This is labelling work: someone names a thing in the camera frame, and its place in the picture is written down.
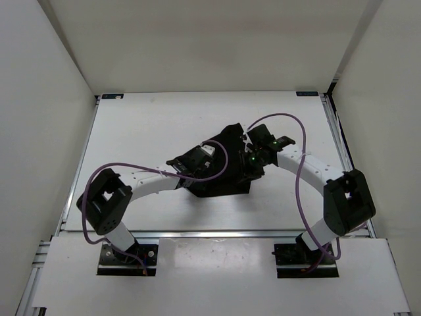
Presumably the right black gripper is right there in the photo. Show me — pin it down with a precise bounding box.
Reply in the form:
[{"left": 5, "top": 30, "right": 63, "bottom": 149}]
[{"left": 235, "top": 149, "right": 270, "bottom": 183}]

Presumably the black skirt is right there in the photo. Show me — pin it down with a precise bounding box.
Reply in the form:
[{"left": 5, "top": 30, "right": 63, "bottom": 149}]
[{"left": 187, "top": 123, "right": 254, "bottom": 198}]

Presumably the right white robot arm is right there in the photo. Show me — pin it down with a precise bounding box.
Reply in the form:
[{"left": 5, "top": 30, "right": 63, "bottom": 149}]
[{"left": 238, "top": 133, "right": 376, "bottom": 263}]

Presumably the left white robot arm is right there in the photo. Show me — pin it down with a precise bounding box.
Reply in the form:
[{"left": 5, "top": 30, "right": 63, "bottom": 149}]
[{"left": 76, "top": 147, "right": 226, "bottom": 263}]

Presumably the right blue corner label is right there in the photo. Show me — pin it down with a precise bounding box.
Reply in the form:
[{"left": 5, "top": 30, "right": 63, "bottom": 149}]
[{"left": 296, "top": 91, "right": 319, "bottom": 97}]

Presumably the blue corner label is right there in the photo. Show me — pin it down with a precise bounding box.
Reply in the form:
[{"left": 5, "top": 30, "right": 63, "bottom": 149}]
[
  {"left": 101, "top": 93, "right": 124, "bottom": 99},
  {"left": 296, "top": 91, "right": 319, "bottom": 97}
]

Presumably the left blue corner label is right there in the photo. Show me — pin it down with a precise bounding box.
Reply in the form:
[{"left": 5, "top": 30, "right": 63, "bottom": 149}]
[{"left": 101, "top": 93, "right": 124, "bottom": 99}]

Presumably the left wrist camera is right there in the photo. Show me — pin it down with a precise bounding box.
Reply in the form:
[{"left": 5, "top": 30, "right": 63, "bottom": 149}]
[{"left": 184, "top": 145, "right": 216, "bottom": 168}]

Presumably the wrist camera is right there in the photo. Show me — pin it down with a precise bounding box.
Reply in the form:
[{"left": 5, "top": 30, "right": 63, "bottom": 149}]
[
  {"left": 241, "top": 124, "right": 296, "bottom": 153},
  {"left": 184, "top": 145, "right": 216, "bottom": 168}
]

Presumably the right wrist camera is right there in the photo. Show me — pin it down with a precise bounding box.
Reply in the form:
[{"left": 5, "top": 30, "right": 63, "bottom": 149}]
[{"left": 241, "top": 124, "right": 296, "bottom": 153}]

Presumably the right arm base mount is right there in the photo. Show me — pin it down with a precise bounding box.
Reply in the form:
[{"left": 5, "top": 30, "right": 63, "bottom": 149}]
[{"left": 272, "top": 238, "right": 339, "bottom": 279}]

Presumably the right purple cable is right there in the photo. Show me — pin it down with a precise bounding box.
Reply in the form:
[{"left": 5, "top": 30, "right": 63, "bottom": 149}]
[{"left": 247, "top": 113, "right": 341, "bottom": 274}]

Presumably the purple cable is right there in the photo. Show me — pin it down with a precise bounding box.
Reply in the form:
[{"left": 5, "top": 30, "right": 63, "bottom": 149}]
[
  {"left": 247, "top": 113, "right": 341, "bottom": 274},
  {"left": 81, "top": 140, "right": 230, "bottom": 246}
]

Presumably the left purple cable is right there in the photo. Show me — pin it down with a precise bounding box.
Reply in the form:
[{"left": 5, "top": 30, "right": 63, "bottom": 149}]
[{"left": 81, "top": 140, "right": 230, "bottom": 246}]

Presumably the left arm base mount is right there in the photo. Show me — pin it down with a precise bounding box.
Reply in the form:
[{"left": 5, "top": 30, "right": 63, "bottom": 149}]
[{"left": 97, "top": 243, "right": 159, "bottom": 277}]

